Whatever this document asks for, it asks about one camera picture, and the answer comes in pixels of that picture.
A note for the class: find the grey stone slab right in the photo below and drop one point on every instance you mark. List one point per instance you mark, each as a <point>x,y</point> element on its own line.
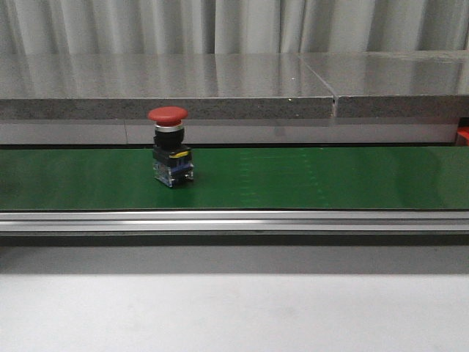
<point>418,84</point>

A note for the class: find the grey stone slab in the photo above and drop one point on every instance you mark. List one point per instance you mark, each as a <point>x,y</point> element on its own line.
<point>127,86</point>
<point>418,84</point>

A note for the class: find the grey stone slab left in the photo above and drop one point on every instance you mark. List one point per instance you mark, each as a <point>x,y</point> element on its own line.
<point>127,86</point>

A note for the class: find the green conveyor belt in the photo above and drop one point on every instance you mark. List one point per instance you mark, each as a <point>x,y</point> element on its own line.
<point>264,178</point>

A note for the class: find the red object at right edge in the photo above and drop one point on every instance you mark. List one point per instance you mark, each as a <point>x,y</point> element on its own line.
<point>462,136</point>

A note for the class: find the grey curtain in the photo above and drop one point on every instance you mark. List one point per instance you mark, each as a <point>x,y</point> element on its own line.
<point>231,27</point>

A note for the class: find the aluminium conveyor side rail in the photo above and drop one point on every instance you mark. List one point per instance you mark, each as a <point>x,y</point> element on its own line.
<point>160,221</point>

